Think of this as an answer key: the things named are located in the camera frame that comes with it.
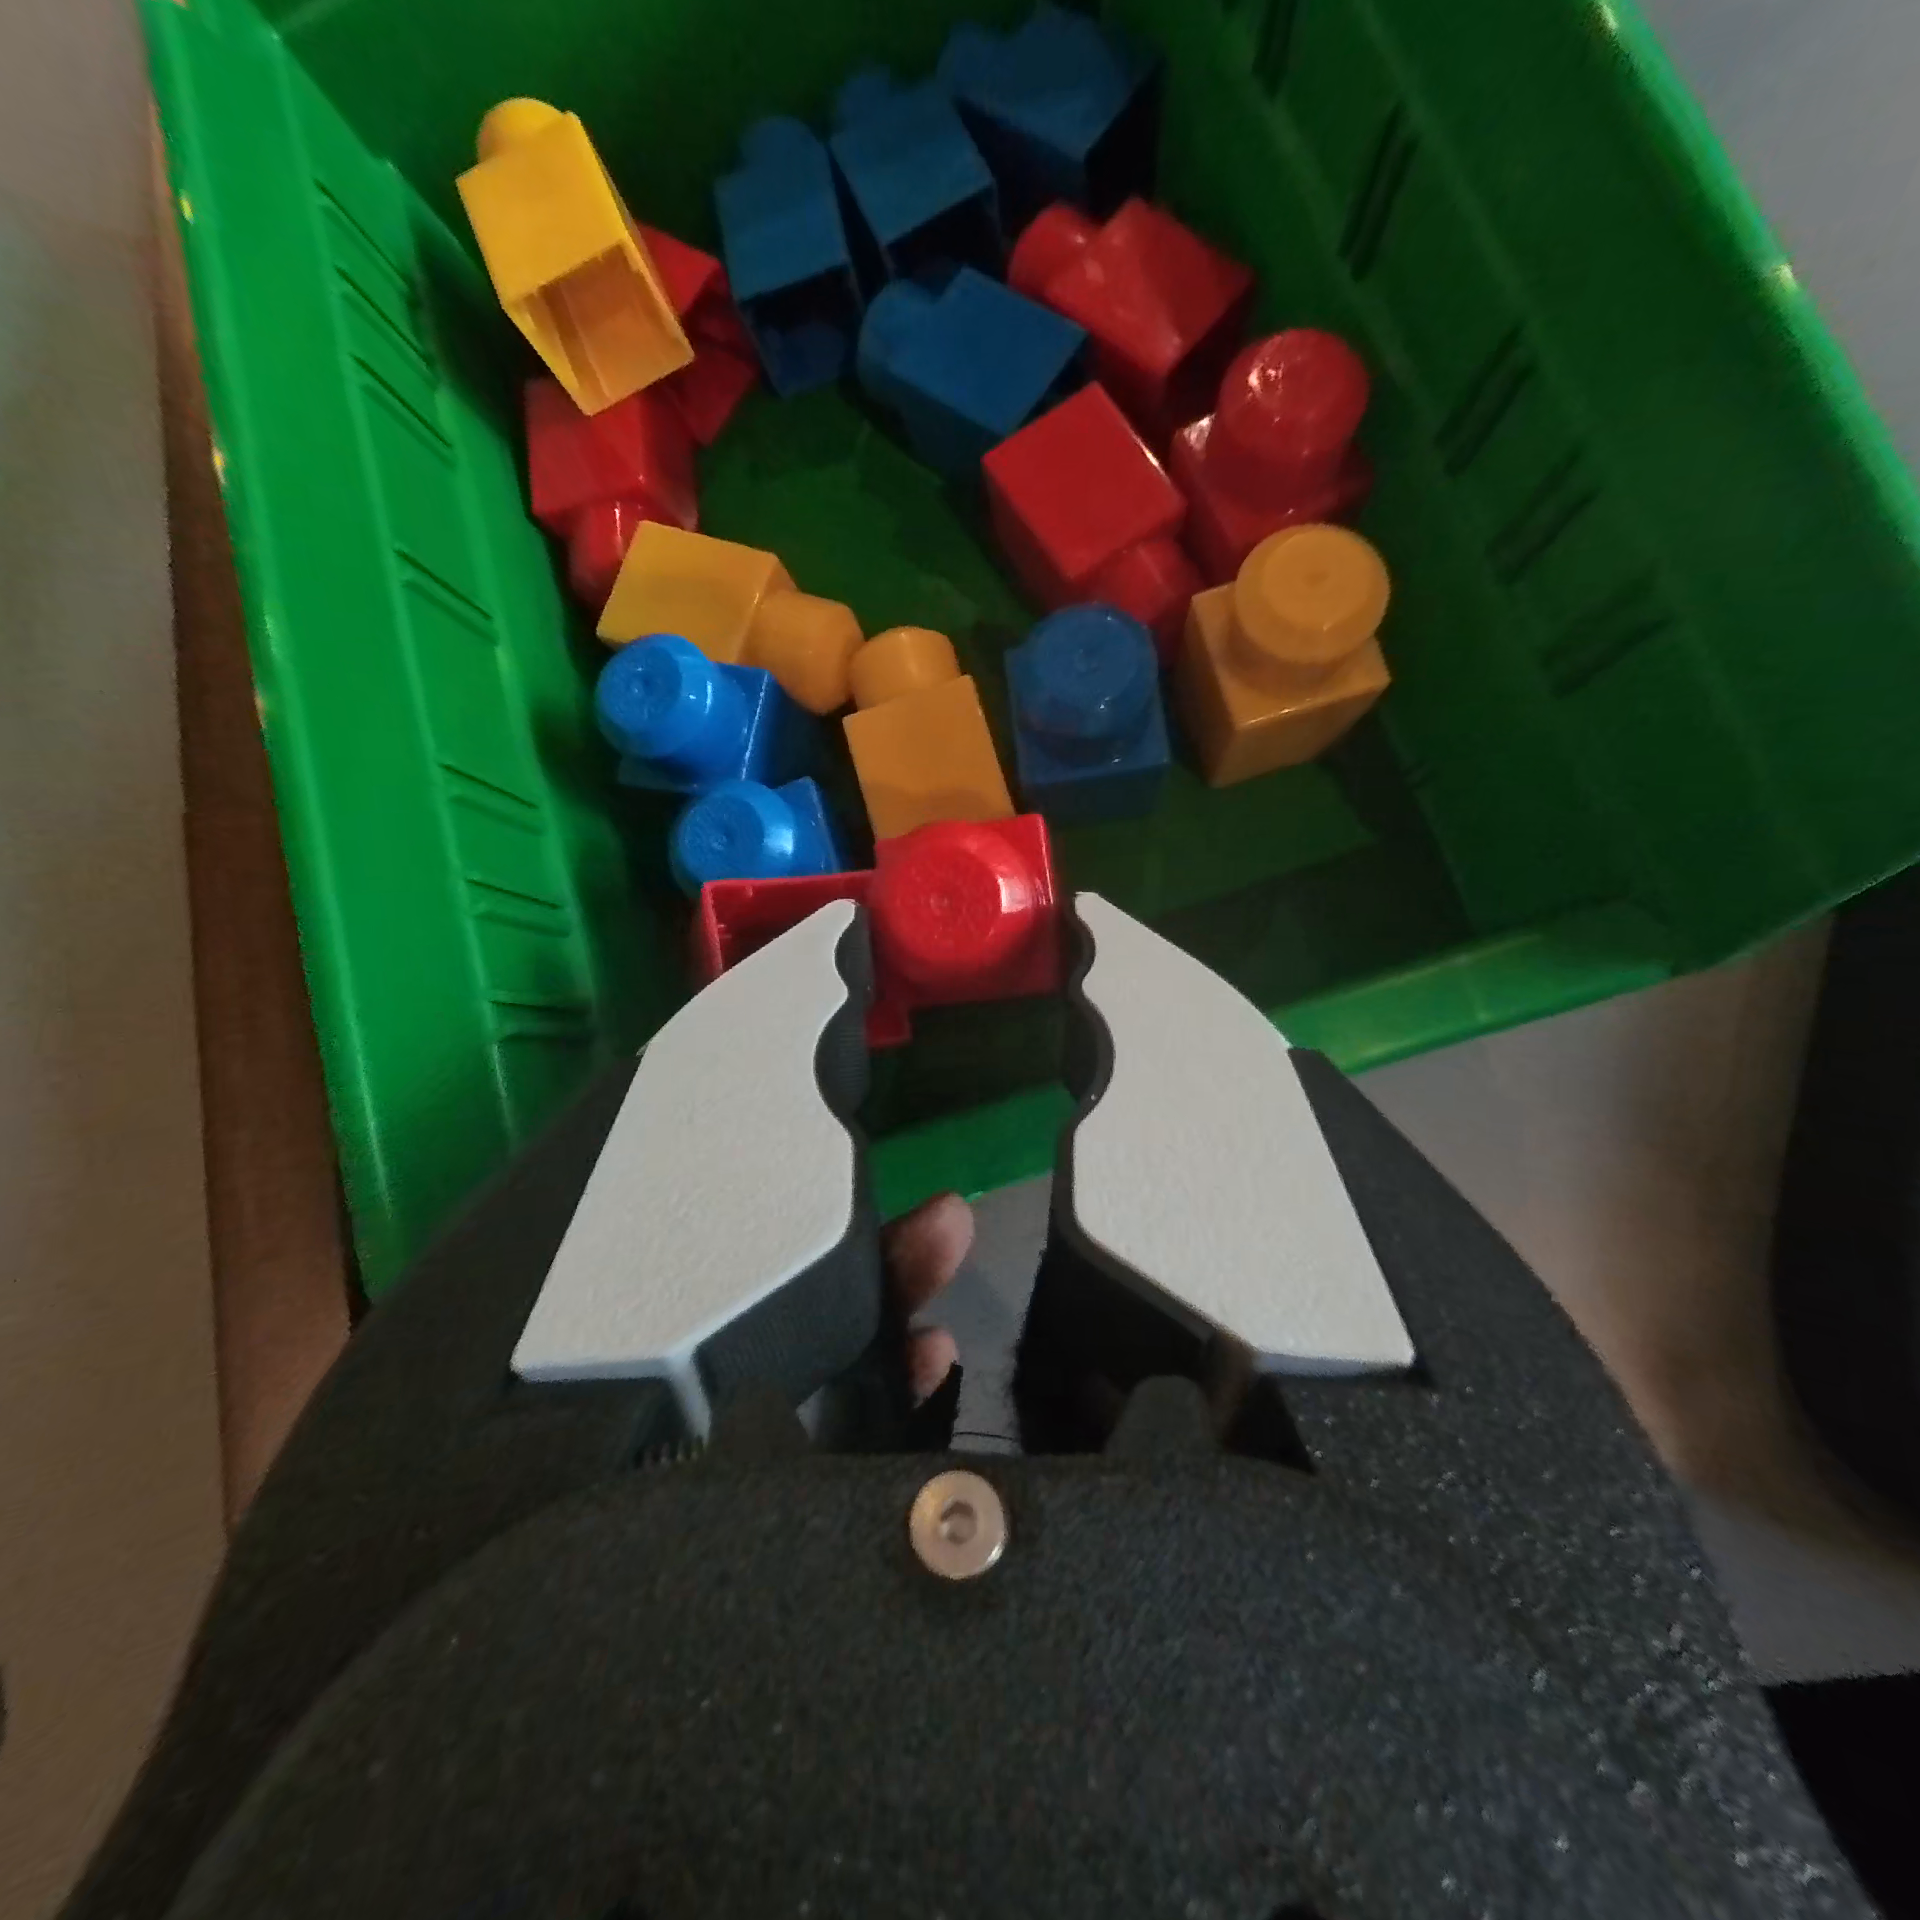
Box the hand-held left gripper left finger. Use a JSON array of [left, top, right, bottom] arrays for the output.
[[507, 897, 889, 1434]]

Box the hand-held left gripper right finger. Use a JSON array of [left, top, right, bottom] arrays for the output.
[[1047, 890, 1419, 1420]]

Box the red mega block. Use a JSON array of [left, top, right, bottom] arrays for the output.
[[867, 815, 1070, 1051]]

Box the pile of colourful mega blocks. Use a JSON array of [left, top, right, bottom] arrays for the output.
[[454, 0, 1394, 985]]

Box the green plastic bin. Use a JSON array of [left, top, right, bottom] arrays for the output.
[[134, 0, 1920, 1299]]

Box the person's left hand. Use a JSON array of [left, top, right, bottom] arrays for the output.
[[883, 1191, 981, 1412]]

